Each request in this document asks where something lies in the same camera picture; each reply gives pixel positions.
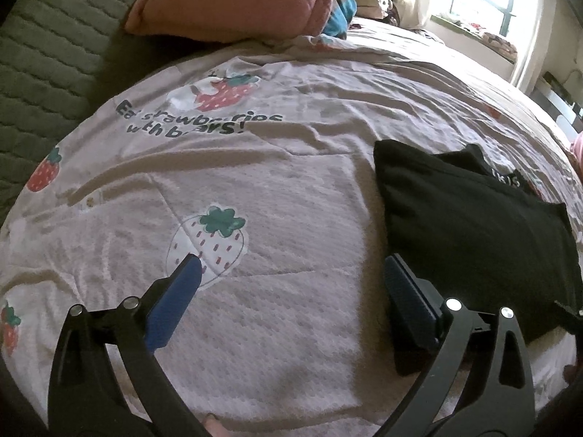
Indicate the pink quilted pillow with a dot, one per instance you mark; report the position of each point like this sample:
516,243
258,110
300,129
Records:
237,0

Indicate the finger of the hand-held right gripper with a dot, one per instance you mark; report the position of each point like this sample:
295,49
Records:
571,316

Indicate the brown patterned cloth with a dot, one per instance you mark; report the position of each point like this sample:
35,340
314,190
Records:
498,45

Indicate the strawberry print bed sheet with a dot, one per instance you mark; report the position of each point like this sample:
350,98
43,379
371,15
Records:
296,191

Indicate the white desk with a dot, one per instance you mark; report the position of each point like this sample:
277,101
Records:
558,98

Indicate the green quilted headboard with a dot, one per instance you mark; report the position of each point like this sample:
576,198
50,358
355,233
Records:
54,54

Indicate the blue plaid cloth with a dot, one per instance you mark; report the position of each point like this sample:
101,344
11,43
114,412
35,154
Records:
341,9

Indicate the pink blanket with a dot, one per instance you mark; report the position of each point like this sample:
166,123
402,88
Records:
578,145

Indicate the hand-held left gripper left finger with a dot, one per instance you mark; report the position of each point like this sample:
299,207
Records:
175,300

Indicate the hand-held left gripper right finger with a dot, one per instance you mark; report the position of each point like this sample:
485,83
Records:
410,300

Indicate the black garment with orange trim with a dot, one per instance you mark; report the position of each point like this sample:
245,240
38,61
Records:
455,218

